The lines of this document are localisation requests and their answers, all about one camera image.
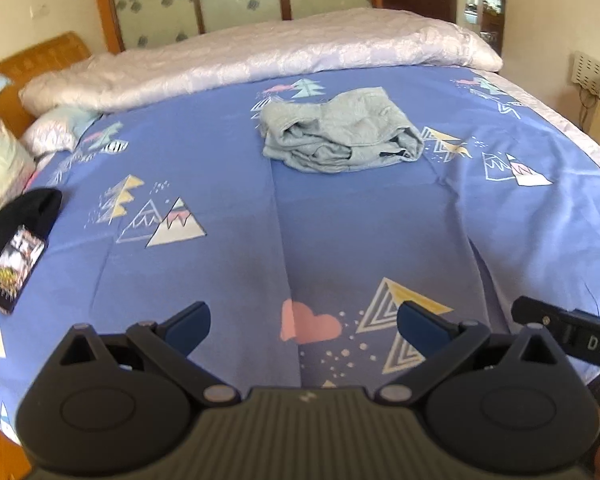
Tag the smartphone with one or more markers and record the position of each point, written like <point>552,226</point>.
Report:
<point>12,270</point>

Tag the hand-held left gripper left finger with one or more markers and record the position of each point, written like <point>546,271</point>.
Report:
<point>190,327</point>

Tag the white quilt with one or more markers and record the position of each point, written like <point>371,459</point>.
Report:
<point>230,55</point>

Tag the black cloth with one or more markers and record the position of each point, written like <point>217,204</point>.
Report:
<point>30,210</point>

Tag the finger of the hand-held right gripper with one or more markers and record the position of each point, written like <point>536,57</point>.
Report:
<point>535,312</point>

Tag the white wall device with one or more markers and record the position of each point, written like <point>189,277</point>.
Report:
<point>587,69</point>

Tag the grey pants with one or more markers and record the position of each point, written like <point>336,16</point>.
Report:
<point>340,125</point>

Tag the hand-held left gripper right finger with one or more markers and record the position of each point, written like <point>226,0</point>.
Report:
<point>417,327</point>

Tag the wooden headboard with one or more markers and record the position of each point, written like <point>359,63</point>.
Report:
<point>40,57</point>

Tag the blue printed bedsheet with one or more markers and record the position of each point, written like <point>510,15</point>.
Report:
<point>355,235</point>

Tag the wooden sliding door wardrobe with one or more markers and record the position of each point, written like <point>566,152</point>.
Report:
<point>155,0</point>

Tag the white wall switch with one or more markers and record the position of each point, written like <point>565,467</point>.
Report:
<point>39,11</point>

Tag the pink printed pillow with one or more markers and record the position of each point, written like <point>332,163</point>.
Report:
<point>50,132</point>

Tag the light printed pillow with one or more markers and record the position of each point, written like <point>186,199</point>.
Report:
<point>0,150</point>

